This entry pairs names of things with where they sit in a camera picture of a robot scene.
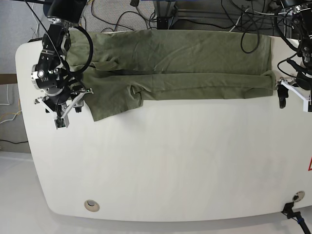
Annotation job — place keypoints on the olive green T-shirt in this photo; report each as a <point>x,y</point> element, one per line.
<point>131,67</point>

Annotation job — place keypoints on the table grommet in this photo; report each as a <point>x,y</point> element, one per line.
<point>298,196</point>
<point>91,206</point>

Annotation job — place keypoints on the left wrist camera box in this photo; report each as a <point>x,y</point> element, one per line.
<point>307,106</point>

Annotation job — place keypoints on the aluminium frame leg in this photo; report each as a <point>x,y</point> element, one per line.
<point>166,12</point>

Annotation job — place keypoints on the black clamp with cable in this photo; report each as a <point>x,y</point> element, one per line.
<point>290,214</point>

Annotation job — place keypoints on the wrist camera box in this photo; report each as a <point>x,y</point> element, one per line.
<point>307,106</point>
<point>60,122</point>

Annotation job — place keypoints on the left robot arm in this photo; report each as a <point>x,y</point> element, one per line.
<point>301,61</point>

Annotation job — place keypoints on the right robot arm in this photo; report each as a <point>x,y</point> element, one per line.
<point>52,72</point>

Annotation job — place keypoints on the left table grommet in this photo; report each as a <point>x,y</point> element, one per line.
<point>91,206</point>

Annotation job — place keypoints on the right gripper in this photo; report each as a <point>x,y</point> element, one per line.
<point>61,103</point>

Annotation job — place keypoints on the red warning sticker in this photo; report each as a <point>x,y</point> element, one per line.
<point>310,165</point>

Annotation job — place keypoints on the black bar at table edge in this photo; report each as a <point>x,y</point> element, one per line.
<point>33,40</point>

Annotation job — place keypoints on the right table grommet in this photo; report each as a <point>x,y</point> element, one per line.
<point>298,196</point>

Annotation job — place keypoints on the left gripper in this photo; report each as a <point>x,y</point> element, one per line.
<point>301,85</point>

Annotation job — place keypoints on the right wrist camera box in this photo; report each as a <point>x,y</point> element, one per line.
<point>60,122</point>

